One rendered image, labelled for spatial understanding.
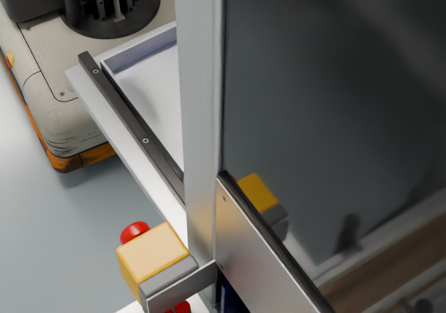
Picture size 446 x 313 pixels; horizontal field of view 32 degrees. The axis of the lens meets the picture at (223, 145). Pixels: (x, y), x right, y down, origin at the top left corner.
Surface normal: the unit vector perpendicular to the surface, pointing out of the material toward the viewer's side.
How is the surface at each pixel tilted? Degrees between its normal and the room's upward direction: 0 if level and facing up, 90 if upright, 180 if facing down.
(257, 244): 90
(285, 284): 90
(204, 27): 90
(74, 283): 0
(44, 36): 0
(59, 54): 0
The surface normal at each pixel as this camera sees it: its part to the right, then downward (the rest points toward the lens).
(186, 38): -0.83, 0.45
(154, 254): 0.01, -0.56
